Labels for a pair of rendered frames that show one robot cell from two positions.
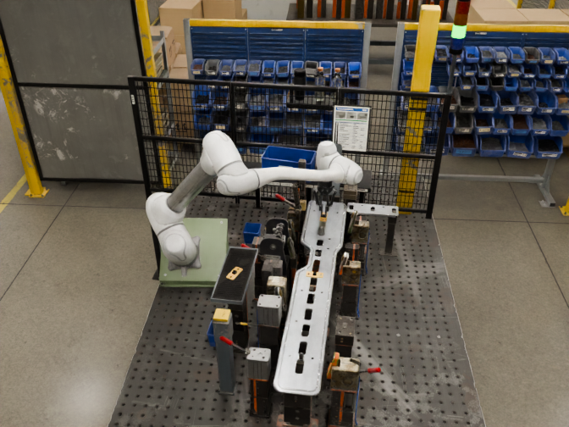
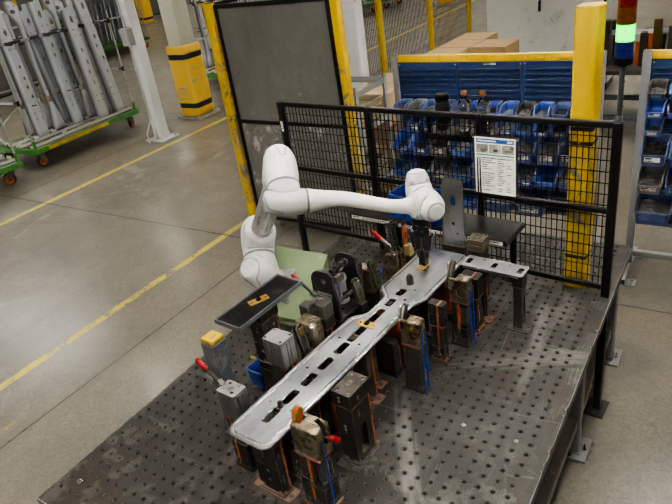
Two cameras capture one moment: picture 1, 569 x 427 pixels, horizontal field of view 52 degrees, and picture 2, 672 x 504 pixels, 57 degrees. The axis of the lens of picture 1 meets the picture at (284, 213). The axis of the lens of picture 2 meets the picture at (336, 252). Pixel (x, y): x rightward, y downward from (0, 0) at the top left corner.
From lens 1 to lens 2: 132 cm
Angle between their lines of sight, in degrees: 28
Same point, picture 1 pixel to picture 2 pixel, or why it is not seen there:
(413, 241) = (563, 320)
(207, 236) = (302, 271)
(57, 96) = (270, 133)
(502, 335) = not seen: outside the picture
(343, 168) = (417, 199)
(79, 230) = not seen: hidden behind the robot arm
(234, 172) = (278, 188)
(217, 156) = (267, 170)
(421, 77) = (581, 100)
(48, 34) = (263, 72)
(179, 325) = (239, 356)
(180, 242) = (254, 267)
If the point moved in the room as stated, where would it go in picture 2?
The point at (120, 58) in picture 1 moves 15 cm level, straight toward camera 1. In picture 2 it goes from (322, 95) to (317, 101)
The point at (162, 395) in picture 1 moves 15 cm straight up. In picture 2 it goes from (176, 418) to (167, 390)
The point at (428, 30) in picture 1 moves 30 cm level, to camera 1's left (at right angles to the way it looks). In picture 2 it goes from (585, 35) to (510, 39)
